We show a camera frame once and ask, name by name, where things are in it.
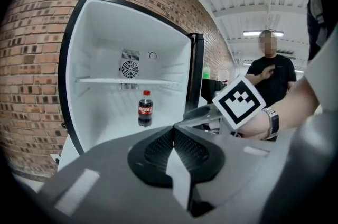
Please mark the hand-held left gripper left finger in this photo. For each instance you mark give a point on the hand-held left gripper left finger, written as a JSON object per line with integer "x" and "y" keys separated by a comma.
{"x": 148, "y": 157}

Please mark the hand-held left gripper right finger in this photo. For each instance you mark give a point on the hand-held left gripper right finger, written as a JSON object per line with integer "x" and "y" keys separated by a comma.
{"x": 200, "y": 157}

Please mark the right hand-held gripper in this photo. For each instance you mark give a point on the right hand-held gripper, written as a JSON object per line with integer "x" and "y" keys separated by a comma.
{"x": 237, "y": 102}

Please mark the person's right forearm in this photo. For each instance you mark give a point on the person's right forearm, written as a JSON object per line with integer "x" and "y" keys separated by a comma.
{"x": 290, "y": 106}

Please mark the black glossy cabinet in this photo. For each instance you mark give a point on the black glossy cabinet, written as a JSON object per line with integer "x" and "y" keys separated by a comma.
{"x": 208, "y": 91}

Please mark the green drink bottle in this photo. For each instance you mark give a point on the green drink bottle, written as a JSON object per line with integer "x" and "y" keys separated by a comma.
{"x": 206, "y": 72}

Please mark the black fridge door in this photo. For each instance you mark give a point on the black fridge door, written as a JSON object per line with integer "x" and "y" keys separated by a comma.
{"x": 199, "y": 72}

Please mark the metal wristwatch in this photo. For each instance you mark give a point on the metal wristwatch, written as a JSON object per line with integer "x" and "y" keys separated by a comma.
{"x": 273, "y": 122}

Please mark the fridge thermostat dial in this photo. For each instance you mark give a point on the fridge thermostat dial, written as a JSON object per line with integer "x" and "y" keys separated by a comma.
{"x": 149, "y": 55}

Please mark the white fridge fan grille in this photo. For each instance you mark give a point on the white fridge fan grille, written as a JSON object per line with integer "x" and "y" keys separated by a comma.
{"x": 129, "y": 69}

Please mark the long ceiling light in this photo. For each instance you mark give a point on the long ceiling light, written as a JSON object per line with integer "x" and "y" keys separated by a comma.
{"x": 251, "y": 33}

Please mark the black mini fridge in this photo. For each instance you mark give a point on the black mini fridge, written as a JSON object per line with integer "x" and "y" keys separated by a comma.
{"x": 105, "y": 32}

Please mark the person's black shirt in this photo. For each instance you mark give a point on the person's black shirt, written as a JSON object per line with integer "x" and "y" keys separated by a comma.
{"x": 313, "y": 32}

